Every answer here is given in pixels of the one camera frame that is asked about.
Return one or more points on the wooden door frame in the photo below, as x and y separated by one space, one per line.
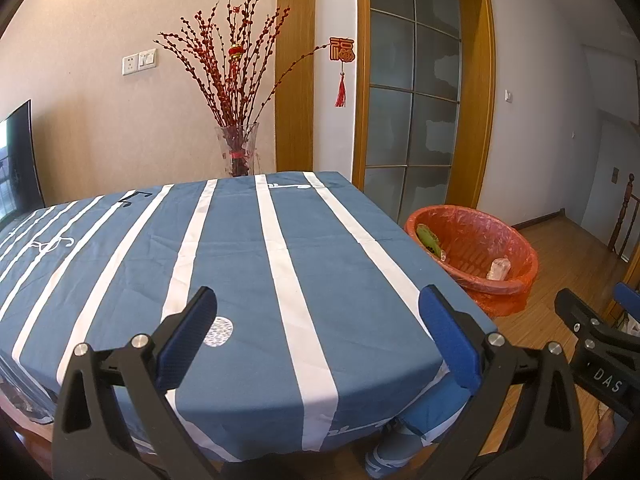
475 110

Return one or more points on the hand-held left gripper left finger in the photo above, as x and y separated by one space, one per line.
187 335

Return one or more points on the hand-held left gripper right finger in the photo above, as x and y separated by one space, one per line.
450 337

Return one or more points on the flat screen television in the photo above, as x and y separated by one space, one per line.
20 160

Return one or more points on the white light switch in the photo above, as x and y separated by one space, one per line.
147 58

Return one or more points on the wooden wall pillar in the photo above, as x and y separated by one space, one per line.
295 85

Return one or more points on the red tasselled hanging ornament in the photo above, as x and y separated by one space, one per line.
341 50

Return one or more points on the red plastic bin liner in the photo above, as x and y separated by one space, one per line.
500 305

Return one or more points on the small red lantern ornament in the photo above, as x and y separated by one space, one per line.
236 52

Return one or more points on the orange plastic waste basket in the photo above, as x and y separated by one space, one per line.
475 260

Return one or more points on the person's right hand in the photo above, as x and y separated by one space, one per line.
611 435

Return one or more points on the clear plastic bag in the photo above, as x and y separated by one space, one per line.
499 269

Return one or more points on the white plastic bag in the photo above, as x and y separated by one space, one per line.
632 327

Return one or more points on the red berry branches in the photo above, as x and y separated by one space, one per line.
232 105

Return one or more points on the frosted glass door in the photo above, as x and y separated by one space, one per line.
390 125

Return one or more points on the blue white striped tablecloth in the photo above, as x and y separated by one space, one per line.
235 260

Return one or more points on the white wall socket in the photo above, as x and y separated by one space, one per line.
130 64

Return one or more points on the green plastic bag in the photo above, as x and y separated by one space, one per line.
429 240

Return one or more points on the wooden stair newel post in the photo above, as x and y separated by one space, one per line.
625 210

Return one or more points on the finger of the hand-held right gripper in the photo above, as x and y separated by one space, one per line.
575 315
627 297

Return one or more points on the clear glass vase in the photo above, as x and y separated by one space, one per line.
239 155

